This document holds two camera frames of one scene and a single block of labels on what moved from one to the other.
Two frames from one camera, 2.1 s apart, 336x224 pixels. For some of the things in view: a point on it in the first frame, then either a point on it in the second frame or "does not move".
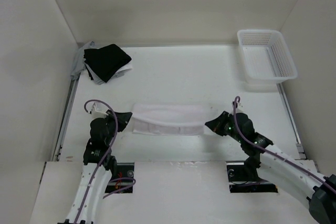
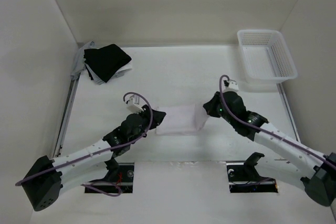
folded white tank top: (100, 81) does not move
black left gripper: (123, 119) to (157, 117)
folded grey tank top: (80, 60) does not move
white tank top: (168, 119) does not move
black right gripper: (216, 124) to (210, 106)
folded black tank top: (105, 61) does not move
